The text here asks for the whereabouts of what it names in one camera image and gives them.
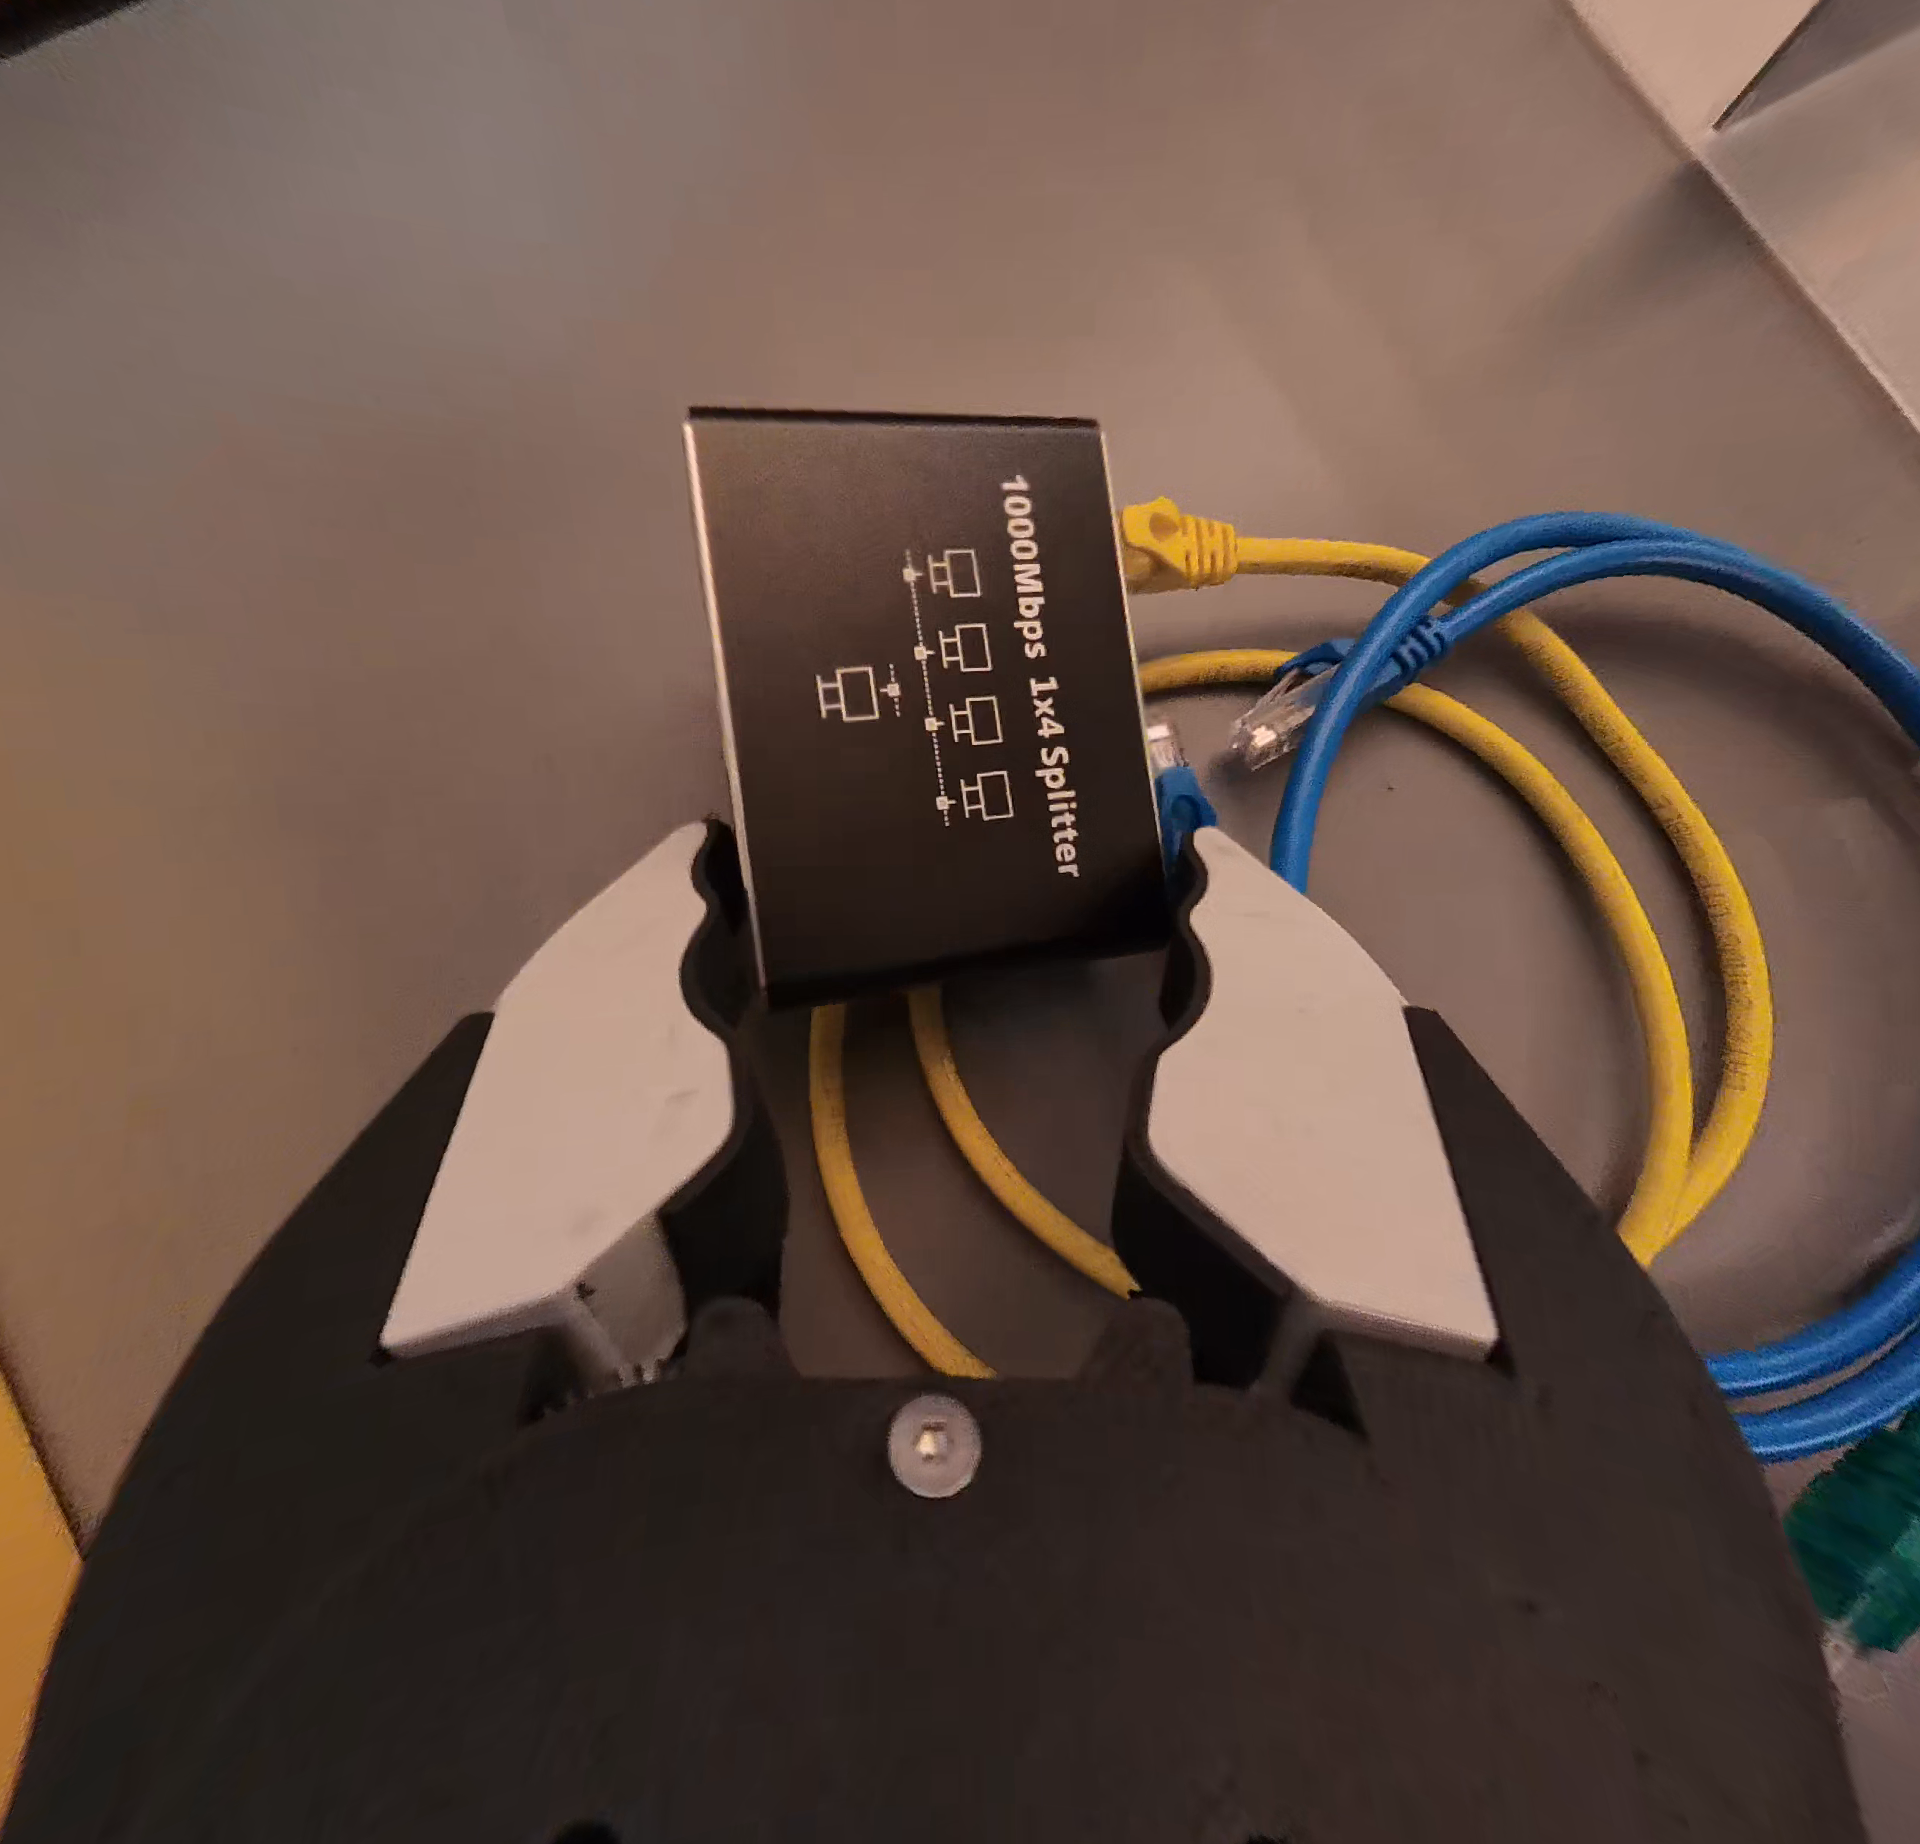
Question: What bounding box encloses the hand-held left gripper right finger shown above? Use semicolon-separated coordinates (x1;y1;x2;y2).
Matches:
1111;830;1505;1374

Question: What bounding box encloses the yellow plastic bin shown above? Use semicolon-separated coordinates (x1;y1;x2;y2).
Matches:
0;1371;85;1624

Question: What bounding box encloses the blue ethernet cable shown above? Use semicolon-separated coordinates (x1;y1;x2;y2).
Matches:
1146;513;1920;1465

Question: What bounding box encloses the black ethernet switch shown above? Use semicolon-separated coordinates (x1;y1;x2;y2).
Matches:
685;408;1172;1014

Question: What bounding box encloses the yellow ethernet cable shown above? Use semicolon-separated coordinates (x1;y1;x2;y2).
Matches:
811;496;1778;1381

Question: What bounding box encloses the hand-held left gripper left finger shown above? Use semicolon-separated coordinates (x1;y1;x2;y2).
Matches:
381;818;755;1358

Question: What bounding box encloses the green ethernet cable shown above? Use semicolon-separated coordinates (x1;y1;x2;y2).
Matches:
1785;1440;1920;1654

